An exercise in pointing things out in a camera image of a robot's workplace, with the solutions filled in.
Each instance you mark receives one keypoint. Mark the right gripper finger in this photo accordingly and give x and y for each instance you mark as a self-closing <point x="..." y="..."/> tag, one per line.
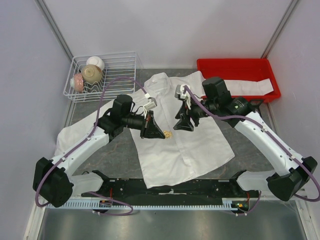
<point x="182" y="111"/>
<point x="184" y="124"/>

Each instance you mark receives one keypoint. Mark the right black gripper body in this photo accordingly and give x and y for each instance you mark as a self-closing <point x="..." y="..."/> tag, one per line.
<point x="196" y="111"/>

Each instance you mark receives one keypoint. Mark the black brooch box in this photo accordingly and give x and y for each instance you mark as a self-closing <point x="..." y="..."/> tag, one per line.
<point x="256" y="103"/>

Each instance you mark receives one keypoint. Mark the beige ceramic bowl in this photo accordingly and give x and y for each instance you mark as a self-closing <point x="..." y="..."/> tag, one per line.
<point x="91" y="74"/>

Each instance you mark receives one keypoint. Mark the red plastic bin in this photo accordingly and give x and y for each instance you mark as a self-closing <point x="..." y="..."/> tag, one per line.
<point x="243" y="69"/>

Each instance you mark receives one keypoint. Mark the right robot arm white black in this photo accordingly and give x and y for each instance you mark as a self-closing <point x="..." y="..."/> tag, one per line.
<point x="291" y="171"/>

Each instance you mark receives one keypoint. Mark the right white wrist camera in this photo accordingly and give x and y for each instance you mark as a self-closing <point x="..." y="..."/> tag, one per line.
<point x="181" y="93"/>

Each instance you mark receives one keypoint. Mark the white wire dish rack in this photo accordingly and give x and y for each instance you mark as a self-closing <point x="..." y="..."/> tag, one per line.
<point x="120" y="66"/>

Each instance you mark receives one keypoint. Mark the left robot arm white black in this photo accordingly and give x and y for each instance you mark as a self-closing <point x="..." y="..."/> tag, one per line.
<point x="54" y="179"/>

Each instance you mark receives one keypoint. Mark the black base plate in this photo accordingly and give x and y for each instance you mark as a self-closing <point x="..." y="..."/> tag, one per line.
<point x="197" y="191"/>

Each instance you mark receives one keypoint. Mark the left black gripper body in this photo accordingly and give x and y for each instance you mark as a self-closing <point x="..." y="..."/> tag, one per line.
<point x="143" y="130"/>

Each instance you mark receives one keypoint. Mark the white button shirt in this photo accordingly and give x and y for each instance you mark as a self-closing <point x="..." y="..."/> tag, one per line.
<point x="184" y="155"/>

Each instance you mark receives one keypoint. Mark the light blue cable duct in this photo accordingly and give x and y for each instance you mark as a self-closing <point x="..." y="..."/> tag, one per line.
<point x="98" y="204"/>

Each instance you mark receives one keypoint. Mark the flower brooch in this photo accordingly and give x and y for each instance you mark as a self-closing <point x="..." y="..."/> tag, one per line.
<point x="168" y="134"/>

